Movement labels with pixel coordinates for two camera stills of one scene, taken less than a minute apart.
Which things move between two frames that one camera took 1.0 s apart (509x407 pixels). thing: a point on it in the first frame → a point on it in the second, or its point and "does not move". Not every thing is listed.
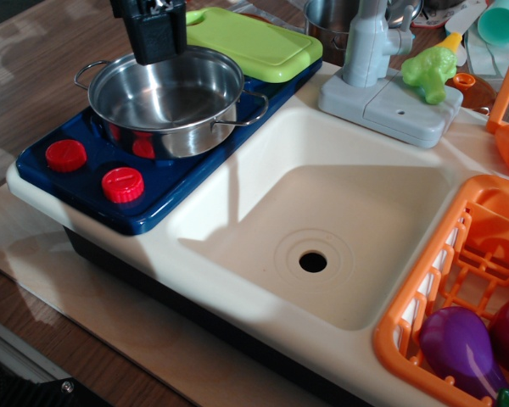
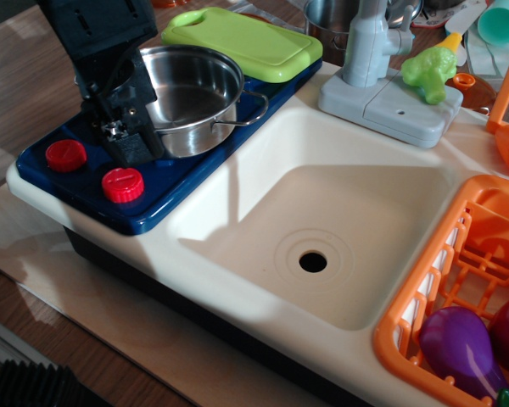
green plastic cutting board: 265,50 does not move
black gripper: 155,36 → 97,34
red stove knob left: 65,155 does not move
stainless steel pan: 178,109 does not move
